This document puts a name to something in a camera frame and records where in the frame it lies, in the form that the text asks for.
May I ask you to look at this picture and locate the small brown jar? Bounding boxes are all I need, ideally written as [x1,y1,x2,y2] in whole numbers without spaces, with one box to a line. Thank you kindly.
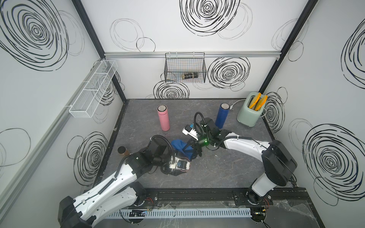
[117,146,130,158]

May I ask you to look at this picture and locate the blue thermos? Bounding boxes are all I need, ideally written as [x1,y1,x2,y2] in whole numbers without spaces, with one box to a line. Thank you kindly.
[215,103,230,129]

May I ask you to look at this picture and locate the blue cloth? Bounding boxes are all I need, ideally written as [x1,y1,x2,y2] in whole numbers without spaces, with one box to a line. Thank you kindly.
[171,139,194,161]

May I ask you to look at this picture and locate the mint green toaster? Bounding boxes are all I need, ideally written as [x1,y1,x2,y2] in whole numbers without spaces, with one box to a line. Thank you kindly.
[237,92,268,127]

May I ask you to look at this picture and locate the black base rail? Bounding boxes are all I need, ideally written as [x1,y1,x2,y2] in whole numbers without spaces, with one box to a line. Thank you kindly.
[142,188,310,206]

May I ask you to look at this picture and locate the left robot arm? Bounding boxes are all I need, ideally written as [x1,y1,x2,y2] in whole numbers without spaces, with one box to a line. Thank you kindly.
[58,135,190,228]

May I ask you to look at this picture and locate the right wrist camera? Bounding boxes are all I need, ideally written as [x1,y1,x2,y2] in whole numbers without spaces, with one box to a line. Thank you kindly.
[182,124,198,140]

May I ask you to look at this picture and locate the object in wire basket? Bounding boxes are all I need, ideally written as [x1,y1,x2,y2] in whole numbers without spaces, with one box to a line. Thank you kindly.
[182,72,199,80]

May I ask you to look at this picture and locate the white mesh shelf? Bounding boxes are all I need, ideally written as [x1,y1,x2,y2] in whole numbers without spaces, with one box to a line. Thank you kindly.
[69,59,118,118]

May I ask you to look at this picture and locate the white slotted cable duct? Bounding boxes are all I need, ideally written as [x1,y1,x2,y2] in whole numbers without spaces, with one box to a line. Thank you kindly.
[107,208,253,219]

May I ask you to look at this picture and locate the black wire basket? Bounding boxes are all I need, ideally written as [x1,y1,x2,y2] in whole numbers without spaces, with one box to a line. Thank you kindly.
[163,52,207,84]

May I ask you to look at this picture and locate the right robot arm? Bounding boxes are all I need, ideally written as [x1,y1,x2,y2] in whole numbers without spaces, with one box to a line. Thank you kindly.
[182,117,298,204]

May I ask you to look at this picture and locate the white toaster power cable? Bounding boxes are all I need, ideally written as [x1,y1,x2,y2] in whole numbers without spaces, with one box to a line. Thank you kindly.
[229,99,246,111]

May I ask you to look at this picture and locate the pink thermos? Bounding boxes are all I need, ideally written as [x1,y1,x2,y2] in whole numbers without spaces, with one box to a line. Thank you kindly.
[157,104,170,131]

